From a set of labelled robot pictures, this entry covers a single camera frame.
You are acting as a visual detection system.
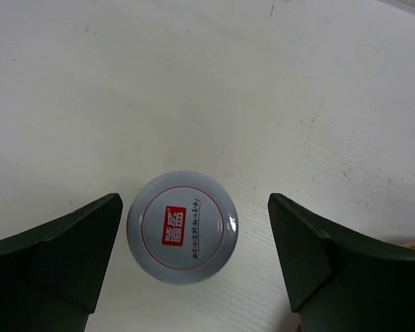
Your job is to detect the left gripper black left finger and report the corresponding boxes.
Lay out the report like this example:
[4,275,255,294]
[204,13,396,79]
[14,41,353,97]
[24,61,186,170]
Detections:
[0,193,123,331]

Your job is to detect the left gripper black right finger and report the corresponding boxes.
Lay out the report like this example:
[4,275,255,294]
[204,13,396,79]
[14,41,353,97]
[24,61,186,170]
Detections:
[268,193,415,331]

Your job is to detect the grey lid spice jar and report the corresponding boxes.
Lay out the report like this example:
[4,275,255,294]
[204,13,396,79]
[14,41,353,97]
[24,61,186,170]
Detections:
[127,171,239,285]

